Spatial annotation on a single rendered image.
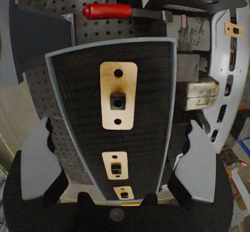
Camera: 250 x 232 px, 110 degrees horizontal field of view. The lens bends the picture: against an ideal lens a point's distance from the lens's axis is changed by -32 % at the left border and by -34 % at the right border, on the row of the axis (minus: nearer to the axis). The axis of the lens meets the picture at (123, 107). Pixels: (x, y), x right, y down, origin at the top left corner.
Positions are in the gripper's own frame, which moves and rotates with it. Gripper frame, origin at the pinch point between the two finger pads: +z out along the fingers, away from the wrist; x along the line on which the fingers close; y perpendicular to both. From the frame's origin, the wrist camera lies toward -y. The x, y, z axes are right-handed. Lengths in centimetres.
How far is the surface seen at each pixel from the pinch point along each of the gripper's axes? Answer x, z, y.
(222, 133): 39.9, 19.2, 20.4
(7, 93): -163, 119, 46
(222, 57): 27.8, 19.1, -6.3
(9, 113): -175, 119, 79
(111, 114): -0.9, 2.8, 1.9
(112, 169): -1.0, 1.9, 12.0
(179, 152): 14.5, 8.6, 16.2
